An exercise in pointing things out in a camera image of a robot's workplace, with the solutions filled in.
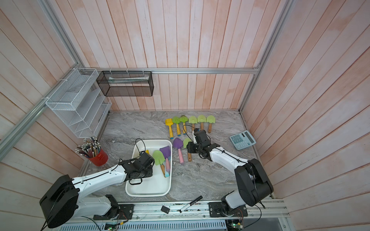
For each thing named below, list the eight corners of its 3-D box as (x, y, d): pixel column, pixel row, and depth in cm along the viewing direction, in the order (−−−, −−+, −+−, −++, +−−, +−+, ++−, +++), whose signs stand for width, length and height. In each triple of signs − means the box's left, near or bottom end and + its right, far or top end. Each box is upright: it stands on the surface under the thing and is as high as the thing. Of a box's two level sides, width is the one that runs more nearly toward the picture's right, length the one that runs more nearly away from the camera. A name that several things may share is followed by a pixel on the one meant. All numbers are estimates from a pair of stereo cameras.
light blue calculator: (237, 150, 99) (239, 148, 96) (229, 138, 105) (230, 135, 102) (255, 144, 102) (257, 141, 99) (245, 132, 109) (247, 129, 106)
